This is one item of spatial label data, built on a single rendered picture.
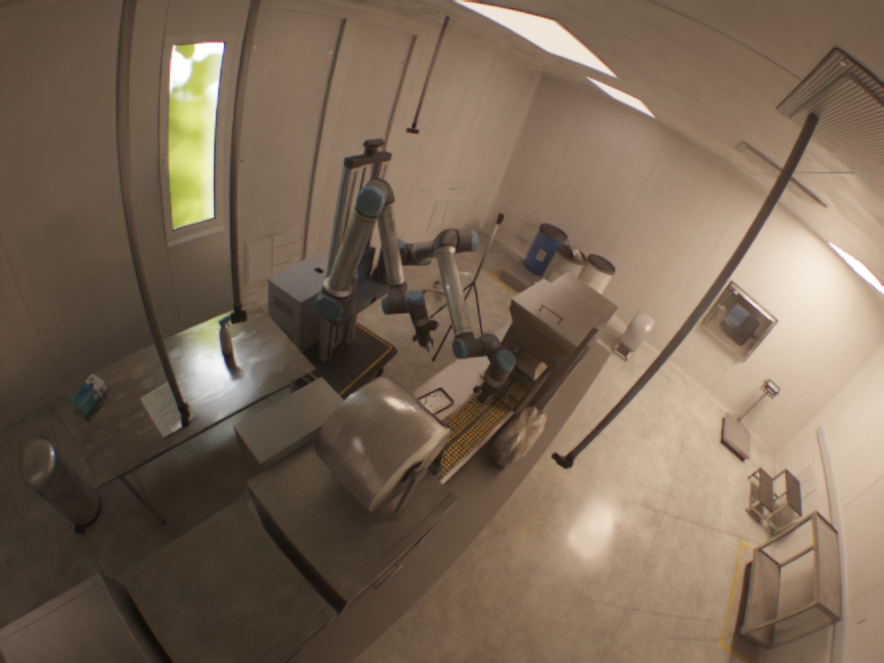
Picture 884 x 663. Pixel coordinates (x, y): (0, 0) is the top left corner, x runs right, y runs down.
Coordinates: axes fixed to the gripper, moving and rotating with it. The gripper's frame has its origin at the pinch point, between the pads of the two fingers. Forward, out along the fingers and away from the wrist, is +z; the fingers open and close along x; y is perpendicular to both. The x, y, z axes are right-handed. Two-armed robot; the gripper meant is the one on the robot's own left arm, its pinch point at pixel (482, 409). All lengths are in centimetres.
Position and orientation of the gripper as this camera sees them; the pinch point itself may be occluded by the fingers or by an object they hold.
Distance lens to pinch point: 192.0
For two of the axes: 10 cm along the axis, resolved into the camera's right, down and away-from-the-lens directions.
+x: -6.2, 3.7, -6.9
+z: -2.8, 7.2, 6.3
